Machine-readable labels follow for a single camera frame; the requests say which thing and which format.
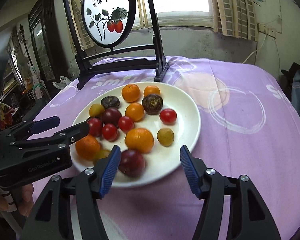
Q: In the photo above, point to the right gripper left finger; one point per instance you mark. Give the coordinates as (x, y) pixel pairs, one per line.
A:
(50, 217)

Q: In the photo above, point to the black framed painted screen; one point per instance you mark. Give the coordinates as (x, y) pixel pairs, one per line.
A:
(108, 23)

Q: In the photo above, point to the dark red plum front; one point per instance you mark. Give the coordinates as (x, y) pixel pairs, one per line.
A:
(132, 163)

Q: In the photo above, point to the dark water chestnut front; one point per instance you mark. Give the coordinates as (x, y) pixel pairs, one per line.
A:
(110, 102)

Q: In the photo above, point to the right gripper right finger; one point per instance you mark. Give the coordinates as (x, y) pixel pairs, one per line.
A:
(249, 216)

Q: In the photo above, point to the dark red plum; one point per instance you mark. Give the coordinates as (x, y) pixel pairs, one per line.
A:
(132, 163)
(111, 116)

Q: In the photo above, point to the yellow-orange round fruit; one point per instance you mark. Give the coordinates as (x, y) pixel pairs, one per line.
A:
(96, 110)

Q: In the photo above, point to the small orange fruit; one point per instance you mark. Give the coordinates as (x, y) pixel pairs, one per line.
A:
(135, 111)

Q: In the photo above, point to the olive-orange tomato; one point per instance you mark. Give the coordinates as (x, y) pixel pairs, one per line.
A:
(103, 153)

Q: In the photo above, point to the red cherry tomato isolated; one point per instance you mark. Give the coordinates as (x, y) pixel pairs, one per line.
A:
(95, 127)

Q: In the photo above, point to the small orange kumquat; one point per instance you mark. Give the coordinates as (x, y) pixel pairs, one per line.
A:
(151, 90)

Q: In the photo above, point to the tan longan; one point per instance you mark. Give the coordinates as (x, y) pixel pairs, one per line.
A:
(165, 136)

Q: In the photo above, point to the small mandarin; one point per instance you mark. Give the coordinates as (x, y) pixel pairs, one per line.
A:
(139, 139)

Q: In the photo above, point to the white oval plate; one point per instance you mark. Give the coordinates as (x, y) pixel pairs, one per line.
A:
(160, 160)

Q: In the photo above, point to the right beige curtain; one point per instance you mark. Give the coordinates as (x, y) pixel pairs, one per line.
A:
(235, 18)

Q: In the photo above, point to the white plastic bag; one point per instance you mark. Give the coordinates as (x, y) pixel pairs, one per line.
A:
(64, 81)

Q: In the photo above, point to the person's left hand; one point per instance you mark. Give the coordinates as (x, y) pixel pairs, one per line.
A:
(27, 201)

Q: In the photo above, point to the red cherry tomato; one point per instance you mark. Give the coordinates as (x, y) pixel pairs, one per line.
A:
(168, 116)
(109, 132)
(125, 123)

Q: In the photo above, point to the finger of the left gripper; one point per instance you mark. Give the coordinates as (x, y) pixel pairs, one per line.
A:
(25, 129)
(66, 136)

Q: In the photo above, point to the large mandarin orange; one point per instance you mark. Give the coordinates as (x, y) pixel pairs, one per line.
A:
(130, 93)
(87, 147)

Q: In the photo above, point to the large mandarin orange front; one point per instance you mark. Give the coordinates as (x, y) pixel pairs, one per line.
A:
(130, 93)

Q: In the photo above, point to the dark wooden cabinet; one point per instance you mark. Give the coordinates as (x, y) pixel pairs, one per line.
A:
(46, 41)

